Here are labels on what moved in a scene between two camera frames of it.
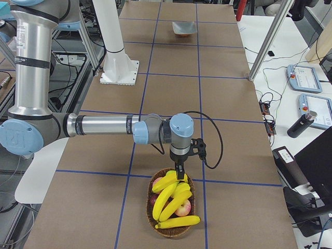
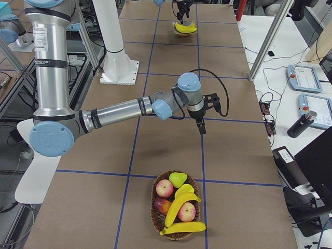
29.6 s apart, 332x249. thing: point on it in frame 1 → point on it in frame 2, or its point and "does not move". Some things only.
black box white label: (288, 167) does not move
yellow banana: (170, 178) → (185, 29)
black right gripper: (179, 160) → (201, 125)
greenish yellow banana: (161, 199) → (184, 29)
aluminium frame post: (285, 8) does not move
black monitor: (315, 162) does not move
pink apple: (156, 180) → (164, 188)
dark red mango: (152, 198) → (162, 205)
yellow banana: (179, 222) → (185, 226)
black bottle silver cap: (301, 123) does not move
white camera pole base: (119, 69) does not move
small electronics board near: (270, 125) does not move
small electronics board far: (264, 107) does not move
